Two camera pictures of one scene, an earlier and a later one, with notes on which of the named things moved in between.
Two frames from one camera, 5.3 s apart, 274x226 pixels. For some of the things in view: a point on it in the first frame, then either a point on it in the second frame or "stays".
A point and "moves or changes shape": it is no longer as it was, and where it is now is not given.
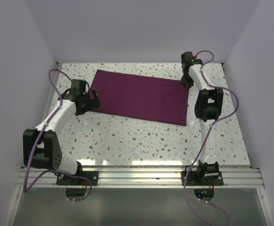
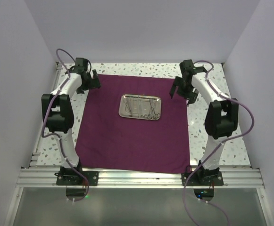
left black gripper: [93, 104] to [94, 83]
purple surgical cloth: [144, 97] moves or changes shape
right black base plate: [193, 179] stays
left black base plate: [64, 180] stays
